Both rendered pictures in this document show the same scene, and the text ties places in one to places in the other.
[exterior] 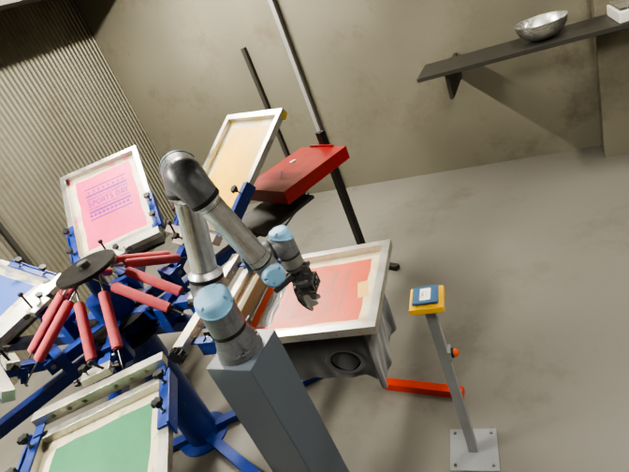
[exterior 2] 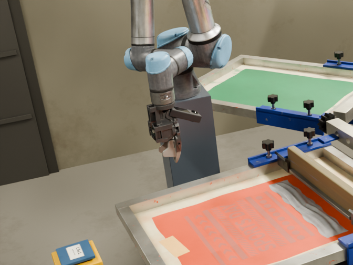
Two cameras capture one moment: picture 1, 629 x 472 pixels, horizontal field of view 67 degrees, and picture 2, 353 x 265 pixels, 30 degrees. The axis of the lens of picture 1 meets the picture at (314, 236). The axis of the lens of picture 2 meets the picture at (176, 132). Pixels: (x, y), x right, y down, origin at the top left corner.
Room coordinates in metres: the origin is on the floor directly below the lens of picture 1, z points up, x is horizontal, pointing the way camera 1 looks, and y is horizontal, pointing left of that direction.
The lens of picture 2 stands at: (2.91, -1.14, 2.03)
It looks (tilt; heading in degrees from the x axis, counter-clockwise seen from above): 24 degrees down; 138
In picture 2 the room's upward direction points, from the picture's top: 8 degrees counter-clockwise
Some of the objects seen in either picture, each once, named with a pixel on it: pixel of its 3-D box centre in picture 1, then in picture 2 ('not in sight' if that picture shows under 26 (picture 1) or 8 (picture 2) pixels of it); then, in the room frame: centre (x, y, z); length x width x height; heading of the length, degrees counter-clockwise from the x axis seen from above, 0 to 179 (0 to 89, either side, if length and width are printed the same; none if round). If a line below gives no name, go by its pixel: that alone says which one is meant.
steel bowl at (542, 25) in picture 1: (541, 29); not in sight; (3.41, -2.11, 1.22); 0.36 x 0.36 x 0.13
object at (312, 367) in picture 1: (317, 354); not in sight; (1.60, 0.18, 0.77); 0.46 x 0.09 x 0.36; 65
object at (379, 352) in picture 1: (377, 324); not in sight; (1.67, -0.11, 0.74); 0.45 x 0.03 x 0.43; 155
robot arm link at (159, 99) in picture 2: (292, 259); (163, 96); (1.47, 0.10, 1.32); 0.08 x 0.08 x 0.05
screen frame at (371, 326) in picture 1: (299, 292); (265, 214); (1.79, 0.16, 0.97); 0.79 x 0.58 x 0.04; 65
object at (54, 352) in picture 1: (120, 316); not in sight; (2.24, 1.11, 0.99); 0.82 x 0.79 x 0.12; 65
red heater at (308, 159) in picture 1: (295, 172); not in sight; (3.05, -0.05, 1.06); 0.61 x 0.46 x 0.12; 125
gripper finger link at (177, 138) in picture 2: not in sight; (175, 138); (1.49, 0.11, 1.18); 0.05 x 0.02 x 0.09; 155
